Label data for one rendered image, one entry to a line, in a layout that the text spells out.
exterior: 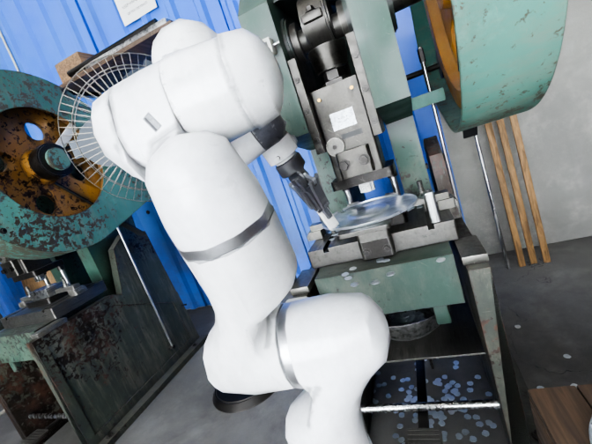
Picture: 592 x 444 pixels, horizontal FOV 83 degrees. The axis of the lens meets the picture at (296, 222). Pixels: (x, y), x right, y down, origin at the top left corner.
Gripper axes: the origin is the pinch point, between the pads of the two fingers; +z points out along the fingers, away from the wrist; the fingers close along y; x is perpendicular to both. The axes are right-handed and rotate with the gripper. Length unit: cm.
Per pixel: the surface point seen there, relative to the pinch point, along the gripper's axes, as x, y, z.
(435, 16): 81, -3, -23
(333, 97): 26.2, -4.0, -24.2
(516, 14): 33, 43, -21
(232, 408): -63, -69, 63
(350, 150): 19.4, -1.4, -9.6
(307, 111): 17.9, -6.6, -25.5
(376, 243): 6.3, 3.4, 15.3
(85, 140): -29, -74, -63
